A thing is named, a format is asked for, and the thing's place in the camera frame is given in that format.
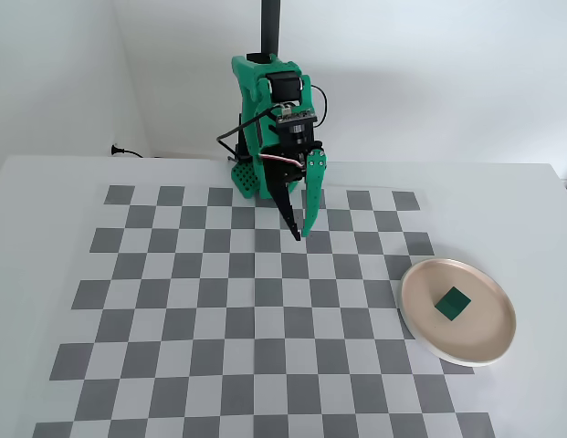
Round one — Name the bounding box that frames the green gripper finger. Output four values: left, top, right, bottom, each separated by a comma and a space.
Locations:
301, 147, 331, 238

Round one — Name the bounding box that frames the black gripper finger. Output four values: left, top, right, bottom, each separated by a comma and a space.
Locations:
266, 175, 303, 242

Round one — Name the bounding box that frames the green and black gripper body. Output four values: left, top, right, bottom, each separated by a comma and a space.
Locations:
259, 140, 323, 186

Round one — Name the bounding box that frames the dark green dice cube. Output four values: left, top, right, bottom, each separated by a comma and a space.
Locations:
435, 286, 472, 321

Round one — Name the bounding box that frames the green perforated robot base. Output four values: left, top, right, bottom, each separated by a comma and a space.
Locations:
230, 161, 261, 201

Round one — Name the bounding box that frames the beige round plate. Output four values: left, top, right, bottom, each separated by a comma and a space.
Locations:
399, 257, 518, 368

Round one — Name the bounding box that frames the black vertical pole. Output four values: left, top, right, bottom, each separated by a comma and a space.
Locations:
246, 0, 282, 64

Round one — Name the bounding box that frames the grey white checkerboard mat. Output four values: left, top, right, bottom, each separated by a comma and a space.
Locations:
34, 184, 497, 438

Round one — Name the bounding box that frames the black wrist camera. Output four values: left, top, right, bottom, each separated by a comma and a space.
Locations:
275, 108, 319, 147

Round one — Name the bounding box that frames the black looped motor cable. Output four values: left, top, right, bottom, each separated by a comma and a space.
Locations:
310, 83, 330, 128

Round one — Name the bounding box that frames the black wall plug with cord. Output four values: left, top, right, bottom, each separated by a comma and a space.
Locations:
110, 143, 163, 160

